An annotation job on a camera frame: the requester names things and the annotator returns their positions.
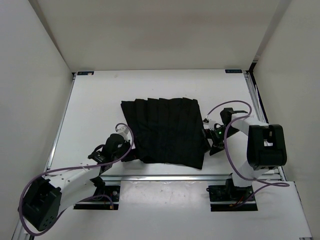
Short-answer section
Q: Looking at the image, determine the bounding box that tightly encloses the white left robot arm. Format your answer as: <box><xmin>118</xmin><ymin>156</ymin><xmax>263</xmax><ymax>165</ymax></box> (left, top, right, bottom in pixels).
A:
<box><xmin>18</xmin><ymin>126</ymin><xmax>133</xmax><ymax>234</ymax></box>

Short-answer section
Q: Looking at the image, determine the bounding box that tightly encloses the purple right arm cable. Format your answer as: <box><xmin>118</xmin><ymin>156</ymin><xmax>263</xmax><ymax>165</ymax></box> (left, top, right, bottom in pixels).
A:
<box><xmin>204</xmin><ymin>100</ymin><xmax>291</xmax><ymax>208</ymax></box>

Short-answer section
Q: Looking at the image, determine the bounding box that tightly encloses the aluminium right side rail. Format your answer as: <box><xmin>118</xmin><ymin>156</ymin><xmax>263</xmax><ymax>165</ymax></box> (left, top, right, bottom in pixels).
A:
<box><xmin>246</xmin><ymin>59</ymin><xmax>287</xmax><ymax>181</ymax></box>

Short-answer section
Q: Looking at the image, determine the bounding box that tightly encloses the white front cover panel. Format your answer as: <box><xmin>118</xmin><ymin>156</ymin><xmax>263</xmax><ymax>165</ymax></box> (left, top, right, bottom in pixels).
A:
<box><xmin>41</xmin><ymin>181</ymin><xmax>312</xmax><ymax>240</ymax></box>

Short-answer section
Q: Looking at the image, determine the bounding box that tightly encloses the aluminium front rail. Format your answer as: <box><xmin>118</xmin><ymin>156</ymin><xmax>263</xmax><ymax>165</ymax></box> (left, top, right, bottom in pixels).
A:
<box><xmin>101</xmin><ymin>175</ymin><xmax>230</xmax><ymax>182</ymax></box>

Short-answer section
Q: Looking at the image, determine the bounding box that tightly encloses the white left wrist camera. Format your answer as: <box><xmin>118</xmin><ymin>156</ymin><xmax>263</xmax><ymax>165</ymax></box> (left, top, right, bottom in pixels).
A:
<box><xmin>115</xmin><ymin>123</ymin><xmax>130</xmax><ymax>142</ymax></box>

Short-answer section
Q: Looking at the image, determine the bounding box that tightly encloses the aluminium rail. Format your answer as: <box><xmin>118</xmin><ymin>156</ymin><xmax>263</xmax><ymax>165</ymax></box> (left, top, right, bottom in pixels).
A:
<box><xmin>246</xmin><ymin>59</ymin><xmax>287</xmax><ymax>181</ymax></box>
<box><xmin>101</xmin><ymin>175</ymin><xmax>230</xmax><ymax>182</ymax></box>

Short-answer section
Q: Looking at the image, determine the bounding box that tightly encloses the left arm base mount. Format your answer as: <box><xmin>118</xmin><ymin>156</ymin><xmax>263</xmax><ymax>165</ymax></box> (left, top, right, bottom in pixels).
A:
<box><xmin>73</xmin><ymin>181</ymin><xmax>121</xmax><ymax>211</ymax></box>

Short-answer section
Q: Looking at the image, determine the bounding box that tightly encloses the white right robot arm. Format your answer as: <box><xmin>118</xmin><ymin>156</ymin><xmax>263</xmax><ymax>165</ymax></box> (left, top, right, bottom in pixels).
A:
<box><xmin>203</xmin><ymin>107</ymin><xmax>287</xmax><ymax>200</ymax></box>

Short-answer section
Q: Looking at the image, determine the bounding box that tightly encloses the black skirt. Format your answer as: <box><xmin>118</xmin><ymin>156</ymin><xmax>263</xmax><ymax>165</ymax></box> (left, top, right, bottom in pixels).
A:
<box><xmin>120</xmin><ymin>97</ymin><xmax>210</xmax><ymax>170</ymax></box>

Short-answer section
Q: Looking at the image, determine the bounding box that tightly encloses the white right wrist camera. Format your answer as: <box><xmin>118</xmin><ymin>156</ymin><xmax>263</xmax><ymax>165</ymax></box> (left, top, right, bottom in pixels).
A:
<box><xmin>202</xmin><ymin>117</ymin><xmax>217</xmax><ymax>129</ymax></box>

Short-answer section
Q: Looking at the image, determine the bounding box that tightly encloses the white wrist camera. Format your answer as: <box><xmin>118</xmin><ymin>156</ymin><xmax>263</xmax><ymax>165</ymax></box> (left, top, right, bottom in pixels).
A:
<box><xmin>202</xmin><ymin>117</ymin><xmax>217</xmax><ymax>129</ymax></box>
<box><xmin>115</xmin><ymin>123</ymin><xmax>130</xmax><ymax>142</ymax></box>

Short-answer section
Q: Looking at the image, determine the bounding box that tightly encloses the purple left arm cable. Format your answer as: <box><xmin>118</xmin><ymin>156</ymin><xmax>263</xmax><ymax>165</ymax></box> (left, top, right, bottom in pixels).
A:
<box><xmin>18</xmin><ymin>122</ymin><xmax>136</xmax><ymax>236</ymax></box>

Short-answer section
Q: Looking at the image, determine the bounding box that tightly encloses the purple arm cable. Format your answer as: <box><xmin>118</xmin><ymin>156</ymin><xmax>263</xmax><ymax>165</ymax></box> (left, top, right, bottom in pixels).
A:
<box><xmin>204</xmin><ymin>100</ymin><xmax>291</xmax><ymax>208</ymax></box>
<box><xmin>18</xmin><ymin>122</ymin><xmax>136</xmax><ymax>236</ymax></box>

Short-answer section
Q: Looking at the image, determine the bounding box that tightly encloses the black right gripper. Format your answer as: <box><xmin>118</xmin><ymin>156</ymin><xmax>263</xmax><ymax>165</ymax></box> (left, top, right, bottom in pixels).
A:
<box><xmin>198</xmin><ymin>125</ymin><xmax>240</xmax><ymax>155</ymax></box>

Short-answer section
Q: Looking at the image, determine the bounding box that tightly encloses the blue right corner label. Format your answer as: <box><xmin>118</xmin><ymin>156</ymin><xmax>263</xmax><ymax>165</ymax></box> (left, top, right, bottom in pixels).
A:
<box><xmin>225</xmin><ymin>69</ymin><xmax>243</xmax><ymax>74</ymax></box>

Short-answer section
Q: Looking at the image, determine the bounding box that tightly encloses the blue left corner label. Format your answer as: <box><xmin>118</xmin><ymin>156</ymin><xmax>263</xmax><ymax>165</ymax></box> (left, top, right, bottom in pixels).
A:
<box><xmin>76</xmin><ymin>71</ymin><xmax>95</xmax><ymax>76</ymax></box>

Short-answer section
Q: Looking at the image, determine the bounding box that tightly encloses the blue corner label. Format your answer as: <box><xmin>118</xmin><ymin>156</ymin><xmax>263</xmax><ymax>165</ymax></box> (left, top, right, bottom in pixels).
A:
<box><xmin>225</xmin><ymin>69</ymin><xmax>243</xmax><ymax>74</ymax></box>
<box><xmin>76</xmin><ymin>71</ymin><xmax>95</xmax><ymax>76</ymax></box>

